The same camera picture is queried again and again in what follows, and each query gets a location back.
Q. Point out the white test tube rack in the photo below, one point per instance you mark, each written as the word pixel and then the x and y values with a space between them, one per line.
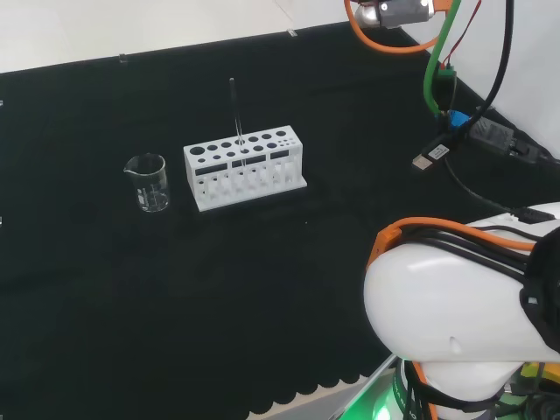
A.
pixel 245 186

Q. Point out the black adapter box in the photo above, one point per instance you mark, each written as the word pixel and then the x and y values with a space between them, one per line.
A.
pixel 499 135

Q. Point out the clear glass rod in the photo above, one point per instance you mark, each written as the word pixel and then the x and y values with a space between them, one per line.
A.
pixel 235 114

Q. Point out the blue connector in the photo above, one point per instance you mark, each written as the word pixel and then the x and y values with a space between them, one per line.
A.
pixel 459 118

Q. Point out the clear glass beaker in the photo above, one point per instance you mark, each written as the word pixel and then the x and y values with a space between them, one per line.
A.
pixel 151 188

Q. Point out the black bench cloth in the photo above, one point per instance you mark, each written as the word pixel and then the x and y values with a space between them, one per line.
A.
pixel 131 284

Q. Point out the grey metal base plate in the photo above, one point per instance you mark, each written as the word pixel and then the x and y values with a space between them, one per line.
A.
pixel 324 400

